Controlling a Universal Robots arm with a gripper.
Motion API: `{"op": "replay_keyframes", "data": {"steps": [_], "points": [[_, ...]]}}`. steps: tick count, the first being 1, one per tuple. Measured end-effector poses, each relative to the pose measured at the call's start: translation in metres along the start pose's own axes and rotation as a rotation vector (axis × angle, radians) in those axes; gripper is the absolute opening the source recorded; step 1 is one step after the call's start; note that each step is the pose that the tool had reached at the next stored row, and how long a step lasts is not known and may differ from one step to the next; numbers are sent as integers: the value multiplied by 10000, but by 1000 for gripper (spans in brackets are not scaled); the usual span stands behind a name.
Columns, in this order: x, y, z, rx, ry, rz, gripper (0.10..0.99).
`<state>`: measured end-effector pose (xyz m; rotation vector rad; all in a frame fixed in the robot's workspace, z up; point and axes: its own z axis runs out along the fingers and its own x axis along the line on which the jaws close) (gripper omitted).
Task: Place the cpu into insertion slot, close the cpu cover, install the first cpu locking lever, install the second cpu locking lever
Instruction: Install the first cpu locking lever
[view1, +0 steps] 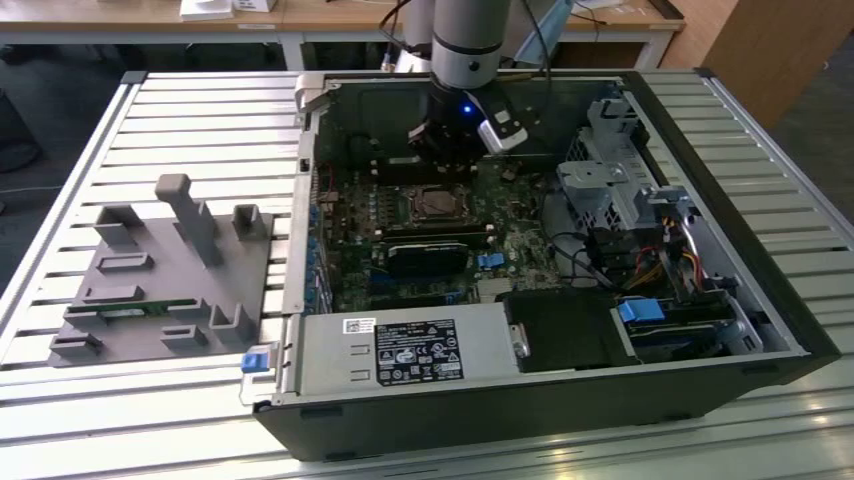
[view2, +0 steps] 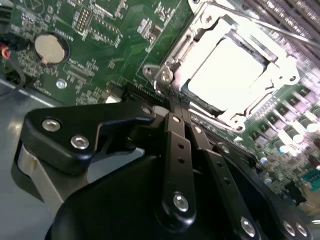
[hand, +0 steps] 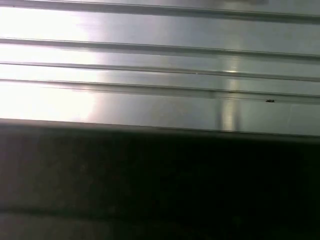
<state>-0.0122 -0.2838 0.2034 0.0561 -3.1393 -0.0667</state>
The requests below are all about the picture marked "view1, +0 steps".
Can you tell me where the CPU socket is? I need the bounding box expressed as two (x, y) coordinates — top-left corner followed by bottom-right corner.
(401, 182), (483, 227)

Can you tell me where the grey metal drive cage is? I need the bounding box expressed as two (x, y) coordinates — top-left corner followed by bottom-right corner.
(556, 97), (668, 236)

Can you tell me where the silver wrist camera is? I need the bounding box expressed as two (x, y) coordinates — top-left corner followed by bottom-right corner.
(475, 89), (531, 154)

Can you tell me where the silver chipset heatsink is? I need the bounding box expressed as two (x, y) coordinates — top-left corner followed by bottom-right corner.
(476, 279), (512, 304)

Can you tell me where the black open PC case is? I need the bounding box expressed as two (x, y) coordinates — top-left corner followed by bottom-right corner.
(251, 68), (843, 464)

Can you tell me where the grey parts rack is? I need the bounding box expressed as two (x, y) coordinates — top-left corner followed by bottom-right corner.
(46, 173), (279, 369)

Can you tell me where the black plastic bay cover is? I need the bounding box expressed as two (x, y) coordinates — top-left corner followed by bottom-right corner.
(499, 289), (642, 374)

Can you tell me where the grey power supply unit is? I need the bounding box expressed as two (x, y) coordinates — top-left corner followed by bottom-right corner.
(292, 304), (528, 396)

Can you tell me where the white paper sheet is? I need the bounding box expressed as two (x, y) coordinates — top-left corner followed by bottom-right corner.
(574, 0), (659, 15)

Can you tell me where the black plastic fan shroud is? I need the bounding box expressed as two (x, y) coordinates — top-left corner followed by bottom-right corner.
(586, 227), (642, 281)

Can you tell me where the black rating label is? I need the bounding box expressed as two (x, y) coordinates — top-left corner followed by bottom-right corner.
(372, 319), (467, 390)

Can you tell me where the green RAM stick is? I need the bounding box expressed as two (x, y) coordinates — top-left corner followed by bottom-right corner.
(96, 298), (201, 319)

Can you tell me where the green motherboard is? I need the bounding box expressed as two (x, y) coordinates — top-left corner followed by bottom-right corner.
(309, 162), (568, 314)

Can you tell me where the wooden cabinet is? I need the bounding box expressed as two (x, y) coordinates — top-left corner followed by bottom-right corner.
(659, 0), (854, 129)

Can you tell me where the yellow black wire bundle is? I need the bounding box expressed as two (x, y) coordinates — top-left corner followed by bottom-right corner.
(626, 249), (708, 291)

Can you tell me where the wooden desk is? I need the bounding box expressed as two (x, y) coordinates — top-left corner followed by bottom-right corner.
(0, 0), (687, 71)

